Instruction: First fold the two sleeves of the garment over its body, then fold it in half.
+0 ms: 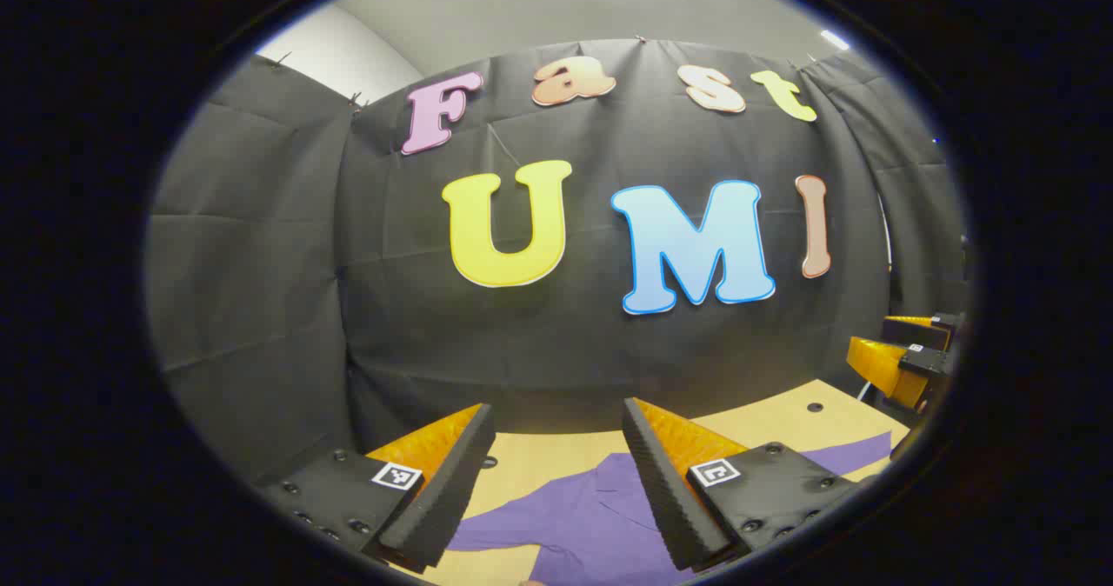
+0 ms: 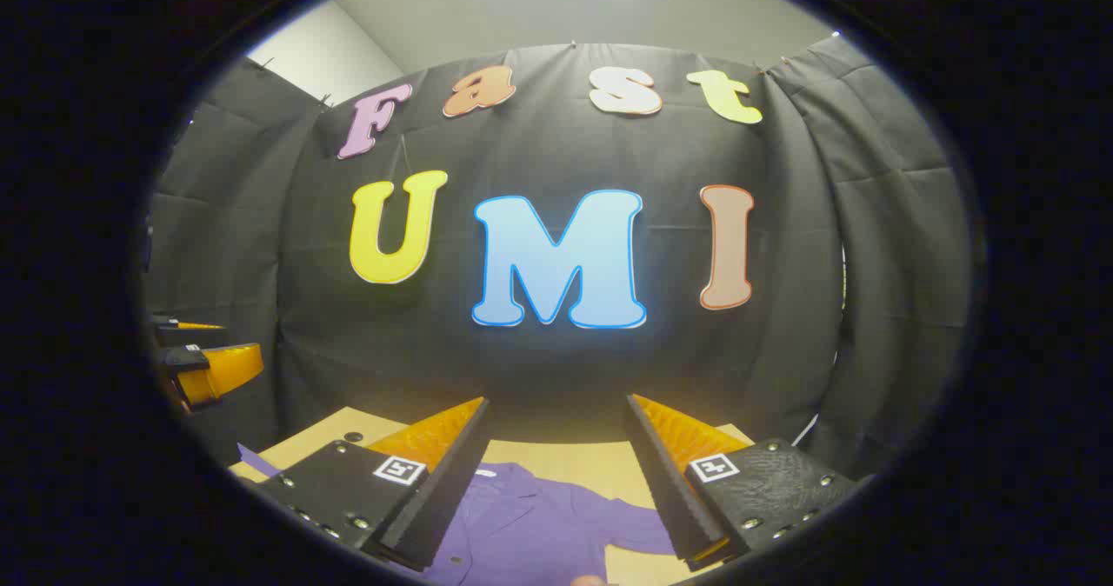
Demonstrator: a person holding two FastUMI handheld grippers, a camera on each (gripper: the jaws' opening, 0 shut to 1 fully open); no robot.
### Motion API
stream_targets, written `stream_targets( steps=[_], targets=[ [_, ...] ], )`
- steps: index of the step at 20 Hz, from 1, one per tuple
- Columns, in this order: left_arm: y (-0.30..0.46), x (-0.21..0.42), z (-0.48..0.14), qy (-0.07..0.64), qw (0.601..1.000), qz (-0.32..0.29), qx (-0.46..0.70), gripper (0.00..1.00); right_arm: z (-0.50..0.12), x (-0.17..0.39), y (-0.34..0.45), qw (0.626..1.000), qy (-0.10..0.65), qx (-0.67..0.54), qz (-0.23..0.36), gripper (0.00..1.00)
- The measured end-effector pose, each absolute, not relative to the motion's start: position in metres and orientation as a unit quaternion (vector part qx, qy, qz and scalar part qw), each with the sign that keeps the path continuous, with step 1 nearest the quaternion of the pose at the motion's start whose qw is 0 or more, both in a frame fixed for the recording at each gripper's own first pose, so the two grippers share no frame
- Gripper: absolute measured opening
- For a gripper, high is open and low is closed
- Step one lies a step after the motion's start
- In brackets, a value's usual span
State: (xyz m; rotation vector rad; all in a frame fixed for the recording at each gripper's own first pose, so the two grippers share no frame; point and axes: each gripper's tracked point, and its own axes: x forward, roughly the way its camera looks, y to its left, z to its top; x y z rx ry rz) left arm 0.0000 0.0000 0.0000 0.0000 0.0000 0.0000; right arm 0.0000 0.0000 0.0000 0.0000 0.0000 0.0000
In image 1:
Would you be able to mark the purple ribbed button cardigan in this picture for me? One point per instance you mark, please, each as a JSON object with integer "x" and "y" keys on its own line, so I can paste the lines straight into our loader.
{"x": 583, "y": 516}

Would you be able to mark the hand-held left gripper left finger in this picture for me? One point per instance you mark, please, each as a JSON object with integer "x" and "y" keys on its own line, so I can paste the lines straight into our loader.
{"x": 443, "y": 499}

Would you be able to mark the ceiling light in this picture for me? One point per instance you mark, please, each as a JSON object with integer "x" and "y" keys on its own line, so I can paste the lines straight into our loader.
{"x": 835, "y": 40}

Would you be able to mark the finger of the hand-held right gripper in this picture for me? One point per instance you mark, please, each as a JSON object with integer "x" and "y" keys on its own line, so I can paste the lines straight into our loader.
{"x": 878, "y": 364}
{"x": 913, "y": 332}

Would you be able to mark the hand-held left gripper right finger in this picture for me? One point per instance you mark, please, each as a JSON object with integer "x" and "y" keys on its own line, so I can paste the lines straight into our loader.
{"x": 669, "y": 499}

